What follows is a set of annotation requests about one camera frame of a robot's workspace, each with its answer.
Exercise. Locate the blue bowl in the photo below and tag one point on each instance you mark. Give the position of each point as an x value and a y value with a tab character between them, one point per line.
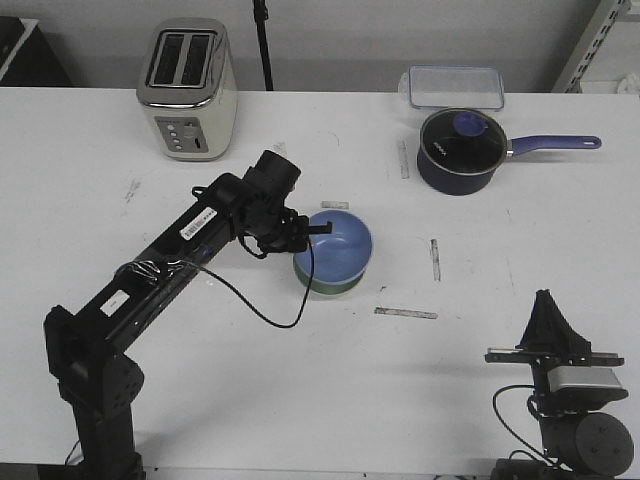
348	247

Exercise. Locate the glass pot lid blue knob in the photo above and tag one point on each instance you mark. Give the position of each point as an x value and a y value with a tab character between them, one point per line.
464	141

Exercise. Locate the white crumpled object on shelf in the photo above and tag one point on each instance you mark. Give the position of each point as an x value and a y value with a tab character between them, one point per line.
630	84

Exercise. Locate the black tripod pole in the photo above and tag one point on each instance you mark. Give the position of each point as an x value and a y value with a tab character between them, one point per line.
261	15

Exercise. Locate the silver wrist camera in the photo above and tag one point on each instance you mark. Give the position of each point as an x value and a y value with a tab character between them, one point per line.
586	383

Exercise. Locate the green bowl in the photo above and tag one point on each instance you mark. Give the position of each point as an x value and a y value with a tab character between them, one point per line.
330	282

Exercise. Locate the clear plastic food container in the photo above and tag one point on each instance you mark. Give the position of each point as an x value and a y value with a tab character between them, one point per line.
444	86

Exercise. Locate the silver two-slot toaster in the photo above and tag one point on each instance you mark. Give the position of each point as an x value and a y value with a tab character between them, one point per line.
187	88

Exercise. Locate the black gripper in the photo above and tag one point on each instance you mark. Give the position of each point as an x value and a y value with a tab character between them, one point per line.
274	228
563	340

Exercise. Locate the grey slotted shelf upright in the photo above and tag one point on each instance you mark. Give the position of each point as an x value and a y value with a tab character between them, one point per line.
606	53

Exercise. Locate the dark blue saucepan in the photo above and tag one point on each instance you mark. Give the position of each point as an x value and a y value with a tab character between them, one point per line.
457	184

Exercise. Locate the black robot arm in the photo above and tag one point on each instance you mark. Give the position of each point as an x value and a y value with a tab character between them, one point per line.
592	445
87	351

